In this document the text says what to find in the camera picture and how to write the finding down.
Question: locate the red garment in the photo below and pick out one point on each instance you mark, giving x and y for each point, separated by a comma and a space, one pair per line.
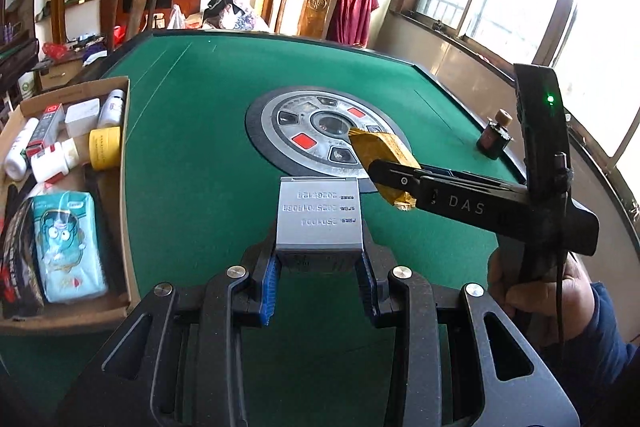
355, 12

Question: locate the person's right hand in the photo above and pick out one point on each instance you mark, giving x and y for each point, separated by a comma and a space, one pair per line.
575, 302

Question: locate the red and white carton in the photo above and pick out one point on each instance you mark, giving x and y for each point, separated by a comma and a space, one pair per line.
47, 124

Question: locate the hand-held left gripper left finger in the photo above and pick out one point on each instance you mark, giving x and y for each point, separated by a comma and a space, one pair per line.
267, 292

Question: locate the white bottle with red label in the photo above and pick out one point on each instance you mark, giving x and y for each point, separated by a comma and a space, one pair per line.
50, 162

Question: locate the white plastic bag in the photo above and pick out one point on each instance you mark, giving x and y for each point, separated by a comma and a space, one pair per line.
176, 18

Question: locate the person's right forearm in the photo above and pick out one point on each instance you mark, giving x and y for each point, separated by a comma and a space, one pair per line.
610, 347

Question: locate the white bucket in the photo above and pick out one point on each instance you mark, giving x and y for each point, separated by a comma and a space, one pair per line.
26, 87

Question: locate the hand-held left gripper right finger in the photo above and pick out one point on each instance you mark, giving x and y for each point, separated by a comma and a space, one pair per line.
369, 292

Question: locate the red plastic bag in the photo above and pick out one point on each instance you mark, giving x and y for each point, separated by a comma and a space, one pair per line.
118, 35
52, 50

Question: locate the grey carton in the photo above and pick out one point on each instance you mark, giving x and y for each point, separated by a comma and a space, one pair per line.
320, 217

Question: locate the teal tissue pack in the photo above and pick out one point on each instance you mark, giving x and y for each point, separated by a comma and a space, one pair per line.
65, 247

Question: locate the yellow jar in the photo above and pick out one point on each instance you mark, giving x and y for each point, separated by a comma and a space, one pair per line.
105, 147

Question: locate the small white bottle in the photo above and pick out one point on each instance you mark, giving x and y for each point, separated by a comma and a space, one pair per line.
112, 107

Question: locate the black bag and clothes pile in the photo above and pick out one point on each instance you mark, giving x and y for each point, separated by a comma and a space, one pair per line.
225, 7

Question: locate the green felt mahjong table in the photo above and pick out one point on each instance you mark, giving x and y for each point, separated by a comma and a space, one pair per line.
210, 147

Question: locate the yellow packet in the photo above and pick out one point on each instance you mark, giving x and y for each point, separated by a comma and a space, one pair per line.
385, 149

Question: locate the black snack packet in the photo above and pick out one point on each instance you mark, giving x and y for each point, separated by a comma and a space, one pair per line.
17, 267

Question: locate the small white box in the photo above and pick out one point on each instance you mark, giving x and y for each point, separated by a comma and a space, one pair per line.
82, 117

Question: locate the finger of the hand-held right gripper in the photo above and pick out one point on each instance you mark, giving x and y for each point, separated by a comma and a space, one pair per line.
475, 180
400, 182

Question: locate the small brown bottle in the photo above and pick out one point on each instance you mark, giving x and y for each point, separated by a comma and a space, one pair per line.
492, 137

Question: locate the carved light wooden chair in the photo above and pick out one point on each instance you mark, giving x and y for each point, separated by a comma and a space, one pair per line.
315, 2

